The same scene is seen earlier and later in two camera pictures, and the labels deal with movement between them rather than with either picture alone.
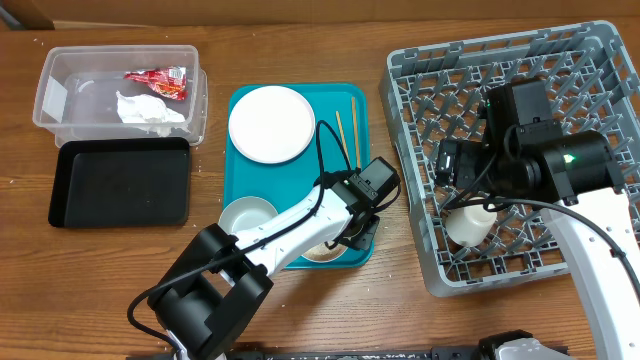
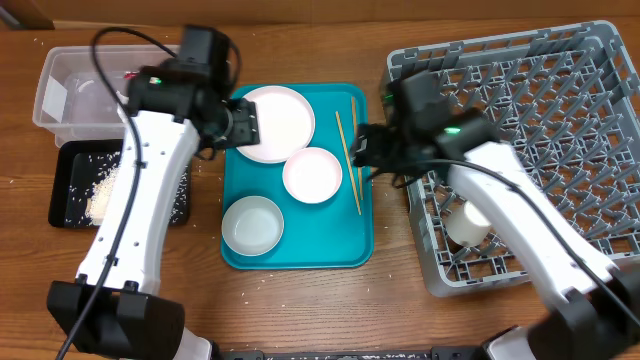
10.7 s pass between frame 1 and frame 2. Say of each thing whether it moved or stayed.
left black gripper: moved
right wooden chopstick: stayed
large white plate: stayed
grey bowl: stayed
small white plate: moved
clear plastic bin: stayed
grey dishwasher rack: stayed
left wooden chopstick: stayed
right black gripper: moved
